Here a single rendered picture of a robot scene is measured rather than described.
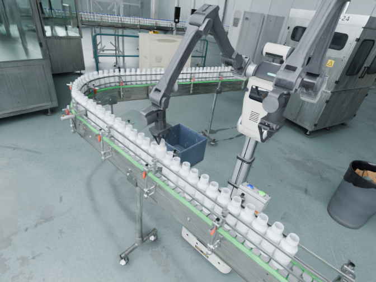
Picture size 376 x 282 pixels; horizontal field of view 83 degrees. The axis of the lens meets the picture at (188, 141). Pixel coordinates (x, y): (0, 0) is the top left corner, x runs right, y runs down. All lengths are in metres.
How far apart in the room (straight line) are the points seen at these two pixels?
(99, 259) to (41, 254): 0.46
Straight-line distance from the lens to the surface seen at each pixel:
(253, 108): 1.39
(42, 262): 2.23
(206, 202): 1.02
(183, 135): 1.88
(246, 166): 1.62
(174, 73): 0.98
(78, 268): 2.12
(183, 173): 1.06
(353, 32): 4.31
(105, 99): 2.47
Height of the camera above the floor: 1.82
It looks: 32 degrees down
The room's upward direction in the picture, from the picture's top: 8 degrees clockwise
